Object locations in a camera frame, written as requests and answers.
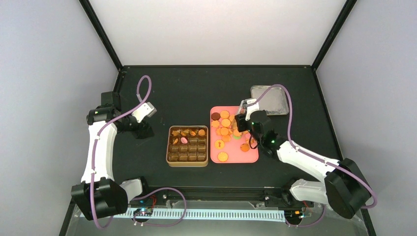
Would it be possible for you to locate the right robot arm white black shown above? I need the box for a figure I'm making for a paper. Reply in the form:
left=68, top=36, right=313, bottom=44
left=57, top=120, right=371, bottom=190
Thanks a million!
left=235, top=111, right=375, bottom=219

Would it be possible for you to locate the white slotted cable duct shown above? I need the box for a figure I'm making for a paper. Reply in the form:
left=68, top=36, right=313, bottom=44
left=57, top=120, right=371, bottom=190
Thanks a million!
left=117, top=208, right=286, bottom=223

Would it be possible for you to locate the pink plastic tray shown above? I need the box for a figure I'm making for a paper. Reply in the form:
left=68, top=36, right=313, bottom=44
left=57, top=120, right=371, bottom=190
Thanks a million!
left=209, top=106, right=259, bottom=164

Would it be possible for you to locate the pink round cookie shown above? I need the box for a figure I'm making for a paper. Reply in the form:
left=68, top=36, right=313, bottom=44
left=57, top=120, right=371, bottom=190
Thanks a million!
left=180, top=137, right=188, bottom=144

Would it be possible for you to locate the dark chocolate round cookie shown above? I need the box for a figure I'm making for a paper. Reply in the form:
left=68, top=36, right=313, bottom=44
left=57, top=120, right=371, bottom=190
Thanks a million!
left=210, top=112, right=221, bottom=120

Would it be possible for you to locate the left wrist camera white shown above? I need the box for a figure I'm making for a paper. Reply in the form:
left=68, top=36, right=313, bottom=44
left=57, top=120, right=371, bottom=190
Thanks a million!
left=132, top=102, right=157, bottom=123

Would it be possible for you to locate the black front rail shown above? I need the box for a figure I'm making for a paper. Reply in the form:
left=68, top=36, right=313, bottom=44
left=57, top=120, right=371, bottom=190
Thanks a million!
left=131, top=186, right=303, bottom=207

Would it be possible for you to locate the round golden cookie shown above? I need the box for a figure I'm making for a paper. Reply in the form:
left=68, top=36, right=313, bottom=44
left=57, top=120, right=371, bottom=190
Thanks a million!
left=217, top=152, right=229, bottom=162

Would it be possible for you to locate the left circuit board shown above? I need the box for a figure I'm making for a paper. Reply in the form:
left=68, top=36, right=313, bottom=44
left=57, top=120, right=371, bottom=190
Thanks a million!
left=133, top=207, right=153, bottom=217

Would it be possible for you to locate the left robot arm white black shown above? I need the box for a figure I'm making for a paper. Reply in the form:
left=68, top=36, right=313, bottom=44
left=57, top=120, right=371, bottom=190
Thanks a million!
left=71, top=91, right=156, bottom=221

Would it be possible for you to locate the silver tin lid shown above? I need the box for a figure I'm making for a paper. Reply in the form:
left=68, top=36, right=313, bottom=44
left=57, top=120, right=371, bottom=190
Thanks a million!
left=250, top=85, right=289, bottom=116

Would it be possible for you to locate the gold cookie tin box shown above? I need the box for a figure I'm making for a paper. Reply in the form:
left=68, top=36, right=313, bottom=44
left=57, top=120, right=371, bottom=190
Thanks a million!
left=166, top=125, right=209, bottom=167

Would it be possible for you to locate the round cracker cookie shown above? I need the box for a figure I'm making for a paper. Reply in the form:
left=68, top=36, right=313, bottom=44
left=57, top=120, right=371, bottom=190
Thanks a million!
left=220, top=110, right=230, bottom=119

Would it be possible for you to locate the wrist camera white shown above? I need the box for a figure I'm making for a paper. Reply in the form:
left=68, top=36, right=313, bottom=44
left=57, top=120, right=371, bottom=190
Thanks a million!
left=237, top=98, right=260, bottom=121
left=132, top=102, right=157, bottom=123

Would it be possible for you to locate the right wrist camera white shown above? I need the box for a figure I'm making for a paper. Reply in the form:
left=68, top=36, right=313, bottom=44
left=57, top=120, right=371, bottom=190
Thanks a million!
left=237, top=98, right=260, bottom=121

